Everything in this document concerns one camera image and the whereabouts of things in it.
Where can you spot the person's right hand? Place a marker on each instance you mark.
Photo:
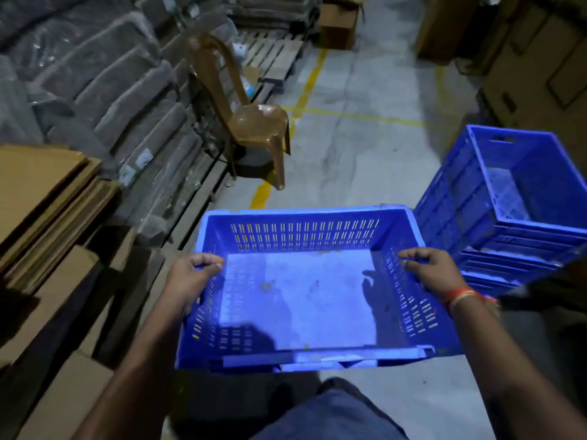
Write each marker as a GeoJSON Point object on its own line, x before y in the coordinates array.
{"type": "Point", "coordinates": [435, 272]}

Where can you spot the person's left hand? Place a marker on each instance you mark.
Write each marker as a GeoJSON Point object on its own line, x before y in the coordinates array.
{"type": "Point", "coordinates": [185, 283]}

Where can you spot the person's right thumb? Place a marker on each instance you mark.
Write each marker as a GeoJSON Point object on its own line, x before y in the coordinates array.
{"type": "Point", "coordinates": [412, 269]}

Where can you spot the person's left thumb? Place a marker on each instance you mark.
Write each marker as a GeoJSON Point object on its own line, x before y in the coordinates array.
{"type": "Point", "coordinates": [212, 271]}

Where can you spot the blue perforated plastic crate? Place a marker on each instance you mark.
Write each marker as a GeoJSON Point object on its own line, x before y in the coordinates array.
{"type": "Point", "coordinates": [302, 293]}

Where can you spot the person's right forearm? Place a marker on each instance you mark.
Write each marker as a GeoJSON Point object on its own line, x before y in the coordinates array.
{"type": "Point", "coordinates": [513, 366]}

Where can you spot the person's left forearm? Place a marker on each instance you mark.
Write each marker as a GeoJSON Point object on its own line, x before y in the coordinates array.
{"type": "Point", "coordinates": [137, 366]}

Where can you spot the orange thread wristband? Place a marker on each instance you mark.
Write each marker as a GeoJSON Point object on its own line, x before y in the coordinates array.
{"type": "Point", "coordinates": [465, 295]}

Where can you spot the stack of blue plastic crates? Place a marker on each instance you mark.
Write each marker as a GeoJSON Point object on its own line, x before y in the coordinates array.
{"type": "Point", "coordinates": [500, 210]}

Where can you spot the brown plastic chair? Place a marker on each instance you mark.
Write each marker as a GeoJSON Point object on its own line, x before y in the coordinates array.
{"type": "Point", "coordinates": [247, 114]}

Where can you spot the person's blue jeans leg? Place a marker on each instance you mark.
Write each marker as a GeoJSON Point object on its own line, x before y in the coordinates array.
{"type": "Point", "coordinates": [330, 416]}

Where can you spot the stack of flat cardboard sheets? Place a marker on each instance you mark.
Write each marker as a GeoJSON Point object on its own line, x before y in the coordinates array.
{"type": "Point", "coordinates": [41, 206]}

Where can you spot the flat cardboard box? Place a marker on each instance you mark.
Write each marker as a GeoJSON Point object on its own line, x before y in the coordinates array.
{"type": "Point", "coordinates": [64, 398]}

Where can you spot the stack of grey wrapped bundles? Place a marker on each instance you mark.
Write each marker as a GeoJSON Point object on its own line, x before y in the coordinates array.
{"type": "Point", "coordinates": [105, 96]}

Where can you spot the wooden pallet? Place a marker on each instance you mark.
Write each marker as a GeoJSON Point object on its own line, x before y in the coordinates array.
{"type": "Point", "coordinates": [273, 54]}

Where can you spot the stack of large cardboard boxes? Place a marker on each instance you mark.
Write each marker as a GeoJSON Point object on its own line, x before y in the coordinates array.
{"type": "Point", "coordinates": [541, 64]}

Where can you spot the tall brown cardboard box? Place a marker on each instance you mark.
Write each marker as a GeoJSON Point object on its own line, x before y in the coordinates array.
{"type": "Point", "coordinates": [442, 25]}

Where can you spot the small brown cardboard box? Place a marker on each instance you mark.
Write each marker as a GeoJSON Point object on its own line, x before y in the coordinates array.
{"type": "Point", "coordinates": [338, 25]}

